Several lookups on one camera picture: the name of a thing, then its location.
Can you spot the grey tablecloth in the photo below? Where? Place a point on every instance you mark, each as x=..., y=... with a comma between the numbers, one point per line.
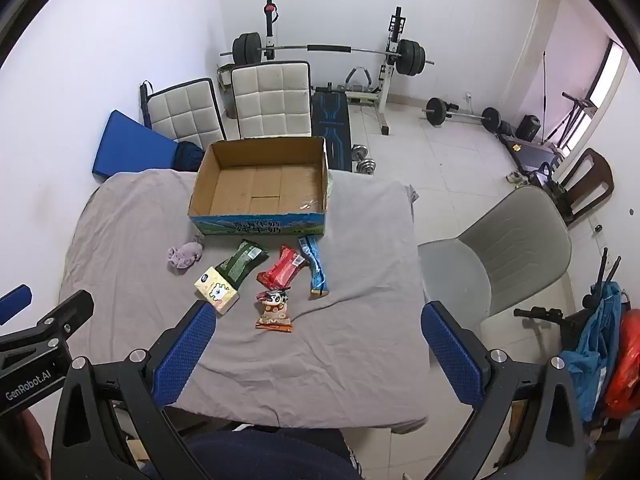
x=125, y=220

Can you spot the white bench press rack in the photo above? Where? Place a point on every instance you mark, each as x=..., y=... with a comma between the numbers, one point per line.
x=385, y=90

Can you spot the black scooter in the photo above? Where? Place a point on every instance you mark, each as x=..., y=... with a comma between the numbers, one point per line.
x=540, y=313

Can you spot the person's left forearm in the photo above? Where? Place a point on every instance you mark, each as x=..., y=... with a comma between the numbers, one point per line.
x=20, y=445

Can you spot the black exercise machine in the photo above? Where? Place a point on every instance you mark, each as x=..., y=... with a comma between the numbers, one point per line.
x=575, y=102

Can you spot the brown wooden chair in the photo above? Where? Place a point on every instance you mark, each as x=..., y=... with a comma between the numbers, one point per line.
x=597, y=175

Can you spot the cardboard box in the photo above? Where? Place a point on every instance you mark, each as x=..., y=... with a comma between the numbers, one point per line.
x=260, y=195

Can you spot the black weight bench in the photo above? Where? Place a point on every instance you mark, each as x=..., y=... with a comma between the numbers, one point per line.
x=330, y=120

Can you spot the yellow tissue pack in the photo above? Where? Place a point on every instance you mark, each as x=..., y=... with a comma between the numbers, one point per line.
x=217, y=292

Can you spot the red snack packet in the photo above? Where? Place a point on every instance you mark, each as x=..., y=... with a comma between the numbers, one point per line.
x=280, y=270

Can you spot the blue snack packet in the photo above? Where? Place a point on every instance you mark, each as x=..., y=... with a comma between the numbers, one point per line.
x=315, y=265

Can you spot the racked barbell with black plates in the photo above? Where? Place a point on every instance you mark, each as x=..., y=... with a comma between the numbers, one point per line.
x=325, y=48

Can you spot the red bag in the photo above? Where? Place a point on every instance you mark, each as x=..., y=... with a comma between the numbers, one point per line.
x=627, y=360

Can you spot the purple sock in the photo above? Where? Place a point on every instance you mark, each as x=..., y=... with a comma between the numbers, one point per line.
x=182, y=256

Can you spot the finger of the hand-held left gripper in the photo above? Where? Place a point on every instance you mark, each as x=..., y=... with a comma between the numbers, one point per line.
x=12, y=302
x=70, y=310

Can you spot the black speaker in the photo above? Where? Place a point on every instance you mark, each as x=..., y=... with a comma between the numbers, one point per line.
x=528, y=127

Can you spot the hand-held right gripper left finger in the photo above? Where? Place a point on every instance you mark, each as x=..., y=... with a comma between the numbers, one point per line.
x=185, y=355

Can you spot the blue foam mat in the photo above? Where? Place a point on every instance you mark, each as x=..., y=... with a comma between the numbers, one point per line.
x=130, y=145

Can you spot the dark blue cloth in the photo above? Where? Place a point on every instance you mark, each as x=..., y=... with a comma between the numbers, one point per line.
x=189, y=156

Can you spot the chrome dumbbell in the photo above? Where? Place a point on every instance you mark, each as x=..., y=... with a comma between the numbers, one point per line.
x=361, y=152
x=366, y=166

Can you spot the orange snack packet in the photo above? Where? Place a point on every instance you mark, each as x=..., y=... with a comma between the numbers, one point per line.
x=272, y=312

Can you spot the person's legs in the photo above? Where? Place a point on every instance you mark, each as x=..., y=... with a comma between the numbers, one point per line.
x=265, y=455

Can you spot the blue bag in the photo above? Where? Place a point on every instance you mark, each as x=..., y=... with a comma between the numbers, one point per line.
x=590, y=360

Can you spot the short barbell with black plates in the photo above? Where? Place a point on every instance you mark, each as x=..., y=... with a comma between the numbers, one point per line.
x=465, y=116

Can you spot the grey plastic chair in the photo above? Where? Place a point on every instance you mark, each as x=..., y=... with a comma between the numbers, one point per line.
x=520, y=245

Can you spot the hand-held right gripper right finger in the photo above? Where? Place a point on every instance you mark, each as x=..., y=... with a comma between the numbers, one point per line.
x=450, y=360

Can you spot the green snack packet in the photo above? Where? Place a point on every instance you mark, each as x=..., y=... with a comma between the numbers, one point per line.
x=240, y=262

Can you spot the white padded chair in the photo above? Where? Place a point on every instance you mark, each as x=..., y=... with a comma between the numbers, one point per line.
x=182, y=110
x=270, y=100

